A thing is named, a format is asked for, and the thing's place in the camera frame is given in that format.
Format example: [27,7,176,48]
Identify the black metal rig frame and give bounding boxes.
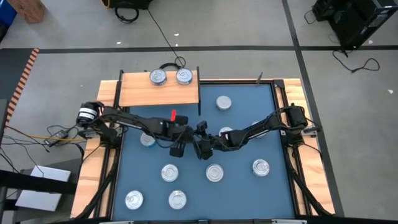
[73,78,335,224]

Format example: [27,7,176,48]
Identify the black floor cable loop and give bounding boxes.
[331,49,381,74]

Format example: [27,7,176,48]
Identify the black beam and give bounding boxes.
[0,169,78,195]

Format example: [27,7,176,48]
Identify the black power adapter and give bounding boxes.
[43,129,70,147]

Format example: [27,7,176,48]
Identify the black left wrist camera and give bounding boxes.
[169,144,185,158]

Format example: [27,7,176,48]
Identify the small black computer tower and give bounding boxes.
[312,0,336,22]

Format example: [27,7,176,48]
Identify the black equipment case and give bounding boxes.
[110,0,154,9]

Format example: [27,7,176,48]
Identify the large black computer tower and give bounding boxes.
[328,0,398,50]

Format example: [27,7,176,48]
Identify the white flat board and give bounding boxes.
[14,165,72,212]

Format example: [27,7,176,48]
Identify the coiled black cable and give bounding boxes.
[114,5,140,24]

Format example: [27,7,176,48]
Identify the blue table mat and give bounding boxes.
[112,83,295,220]

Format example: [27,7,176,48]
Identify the blue plastic bin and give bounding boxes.
[0,0,18,27]

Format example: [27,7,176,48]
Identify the wooden shelf black frame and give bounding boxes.
[116,65,202,116]

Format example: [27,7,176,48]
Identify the dark blue label tuna can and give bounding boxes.
[149,68,168,86]
[124,190,144,210]
[168,190,188,210]
[252,159,271,177]

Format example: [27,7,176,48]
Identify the brown cardboard box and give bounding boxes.
[7,0,47,24]

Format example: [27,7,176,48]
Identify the yellow floor cable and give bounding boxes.
[29,134,90,141]

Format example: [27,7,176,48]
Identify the black mat orange hazard stripes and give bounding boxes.
[0,47,40,125]

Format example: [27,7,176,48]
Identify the long black floor cable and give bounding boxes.
[146,7,187,71]

